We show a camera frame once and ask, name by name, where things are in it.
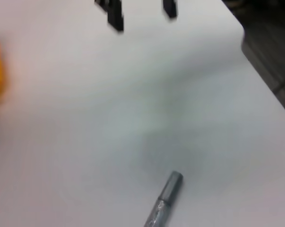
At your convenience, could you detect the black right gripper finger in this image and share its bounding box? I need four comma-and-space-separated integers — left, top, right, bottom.
94, 0, 124, 32
163, 0, 178, 19

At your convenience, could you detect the grey glitter pen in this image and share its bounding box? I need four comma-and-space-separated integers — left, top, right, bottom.
143, 170, 183, 227

